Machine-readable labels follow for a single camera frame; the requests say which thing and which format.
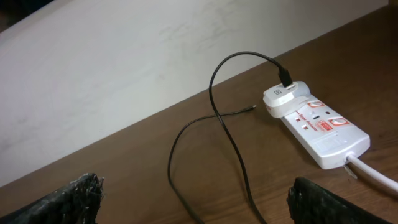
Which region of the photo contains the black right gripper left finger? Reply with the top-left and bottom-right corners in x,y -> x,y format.
1,173 -> 104,224

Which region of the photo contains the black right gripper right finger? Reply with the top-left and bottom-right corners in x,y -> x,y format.
287,177 -> 389,224

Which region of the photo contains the white usb charger adapter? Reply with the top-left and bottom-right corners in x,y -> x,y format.
263,81 -> 311,118

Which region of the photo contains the white power strip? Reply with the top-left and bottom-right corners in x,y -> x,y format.
280,94 -> 370,169

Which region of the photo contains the white power strip cord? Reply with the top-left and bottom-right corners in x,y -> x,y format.
346,154 -> 398,194

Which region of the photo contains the black charging cable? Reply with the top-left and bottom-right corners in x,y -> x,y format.
167,51 -> 294,224

